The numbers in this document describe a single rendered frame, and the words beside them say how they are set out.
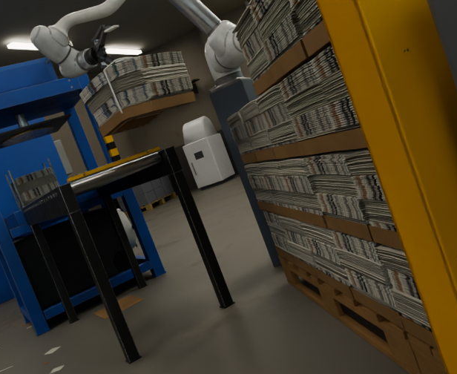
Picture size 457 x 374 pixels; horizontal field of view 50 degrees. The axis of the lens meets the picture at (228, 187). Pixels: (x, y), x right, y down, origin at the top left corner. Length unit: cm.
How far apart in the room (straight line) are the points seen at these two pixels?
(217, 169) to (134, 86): 814
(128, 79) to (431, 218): 166
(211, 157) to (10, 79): 688
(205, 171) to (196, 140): 68
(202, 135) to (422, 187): 974
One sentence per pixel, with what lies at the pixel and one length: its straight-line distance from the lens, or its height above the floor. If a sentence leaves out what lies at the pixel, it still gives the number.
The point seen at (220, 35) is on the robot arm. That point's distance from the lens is 245.
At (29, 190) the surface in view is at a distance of 419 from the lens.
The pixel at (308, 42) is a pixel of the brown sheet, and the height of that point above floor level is 86.
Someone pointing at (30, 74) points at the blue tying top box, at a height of 165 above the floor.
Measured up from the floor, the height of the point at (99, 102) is 108.
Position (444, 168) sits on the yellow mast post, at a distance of 54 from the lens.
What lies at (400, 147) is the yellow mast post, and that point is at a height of 65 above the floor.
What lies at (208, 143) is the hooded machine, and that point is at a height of 89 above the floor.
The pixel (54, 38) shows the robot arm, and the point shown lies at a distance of 241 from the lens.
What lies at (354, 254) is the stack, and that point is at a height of 32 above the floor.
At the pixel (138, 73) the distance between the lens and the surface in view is 202.
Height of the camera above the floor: 71
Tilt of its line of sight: 5 degrees down
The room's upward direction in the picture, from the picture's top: 21 degrees counter-clockwise
